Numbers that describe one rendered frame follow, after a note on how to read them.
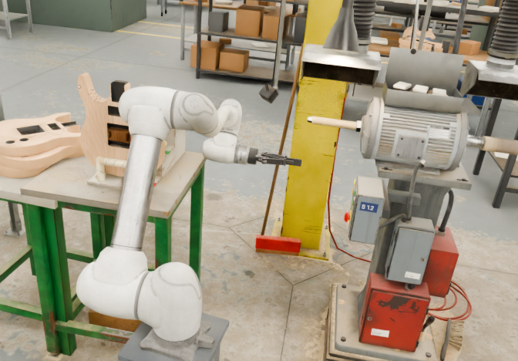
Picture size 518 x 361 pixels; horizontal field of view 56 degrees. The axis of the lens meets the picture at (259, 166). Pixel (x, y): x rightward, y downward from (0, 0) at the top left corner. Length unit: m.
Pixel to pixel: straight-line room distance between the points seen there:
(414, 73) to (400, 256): 0.74
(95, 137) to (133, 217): 0.56
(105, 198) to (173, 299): 0.65
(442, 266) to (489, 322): 1.06
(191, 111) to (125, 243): 0.47
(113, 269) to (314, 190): 1.81
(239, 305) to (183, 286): 1.40
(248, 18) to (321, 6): 4.08
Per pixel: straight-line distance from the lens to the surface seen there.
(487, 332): 3.18
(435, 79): 2.08
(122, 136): 2.02
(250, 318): 2.83
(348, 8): 1.84
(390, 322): 2.27
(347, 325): 2.45
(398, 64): 2.05
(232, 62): 7.02
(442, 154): 1.99
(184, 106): 1.59
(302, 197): 3.17
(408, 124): 1.94
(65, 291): 2.44
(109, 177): 2.15
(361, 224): 1.82
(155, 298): 1.55
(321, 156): 3.04
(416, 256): 2.10
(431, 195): 2.07
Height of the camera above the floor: 1.92
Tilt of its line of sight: 25 degrees down
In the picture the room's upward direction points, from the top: 5 degrees clockwise
